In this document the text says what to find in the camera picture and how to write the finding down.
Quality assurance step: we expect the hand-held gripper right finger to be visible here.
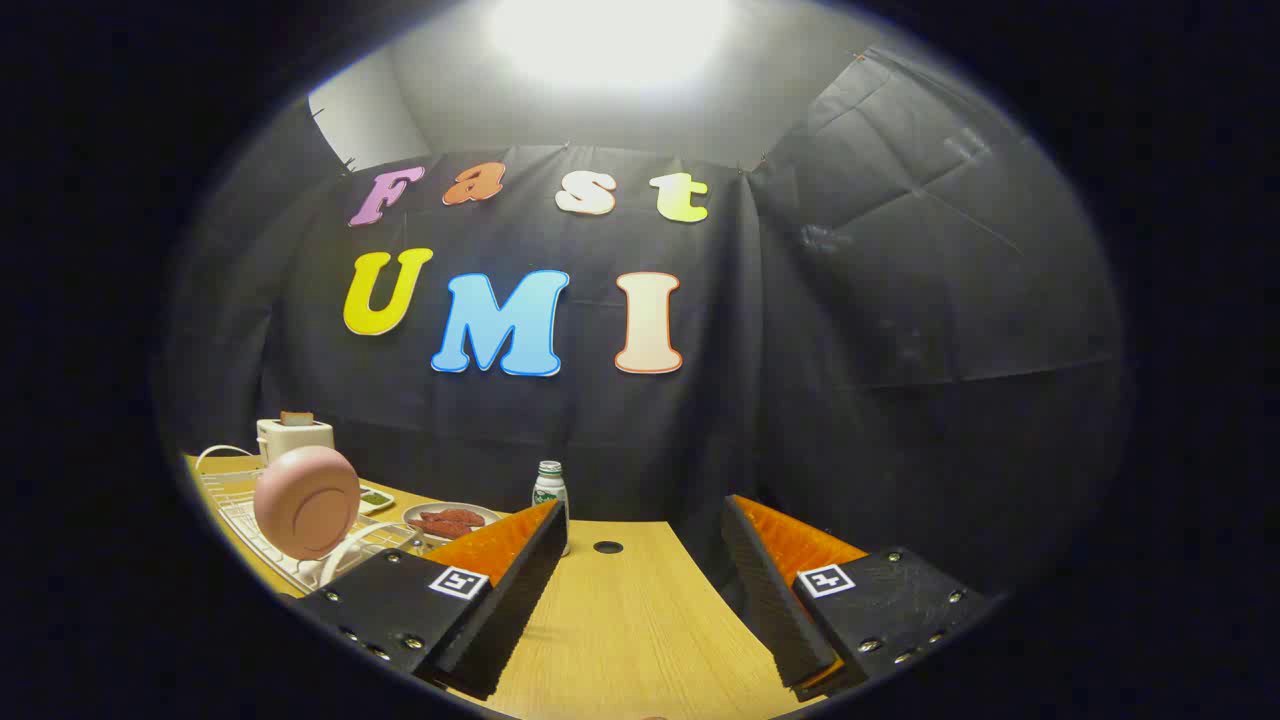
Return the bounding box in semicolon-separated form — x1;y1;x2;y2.
720;494;1003;701

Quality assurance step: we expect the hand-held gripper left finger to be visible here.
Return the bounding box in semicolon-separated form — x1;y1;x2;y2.
295;498;569;701

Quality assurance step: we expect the pink plate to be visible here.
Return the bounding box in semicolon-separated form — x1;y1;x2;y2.
253;446;361;561

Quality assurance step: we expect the white wire dish rack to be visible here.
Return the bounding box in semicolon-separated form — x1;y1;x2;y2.
195;445;433;593

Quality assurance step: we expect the grey round plate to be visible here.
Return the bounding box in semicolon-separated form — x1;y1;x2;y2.
403;502;501;546

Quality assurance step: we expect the white drink bottle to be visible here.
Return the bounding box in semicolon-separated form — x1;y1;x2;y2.
532;461;571;557

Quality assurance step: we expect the black backdrop cloth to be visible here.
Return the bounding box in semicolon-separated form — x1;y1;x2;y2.
160;45;1131;601

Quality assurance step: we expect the white toaster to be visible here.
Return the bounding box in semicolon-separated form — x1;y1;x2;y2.
257;418;335;466

